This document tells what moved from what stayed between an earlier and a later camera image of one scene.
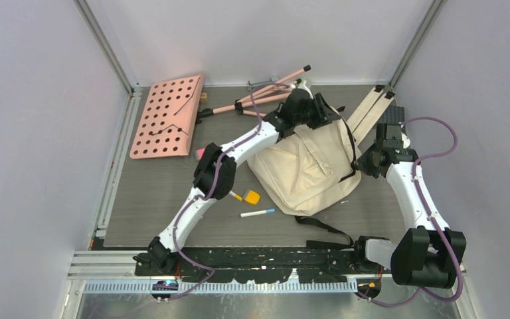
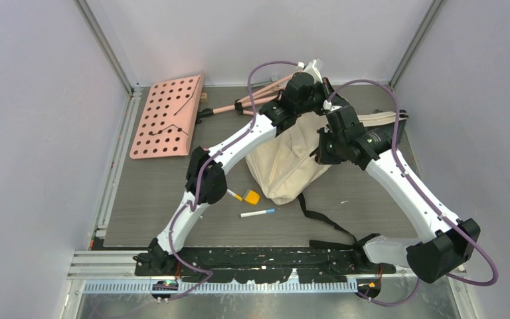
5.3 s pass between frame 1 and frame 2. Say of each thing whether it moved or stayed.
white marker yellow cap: stayed
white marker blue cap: stayed
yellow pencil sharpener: stayed
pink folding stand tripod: stayed
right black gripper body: moved
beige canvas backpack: moved
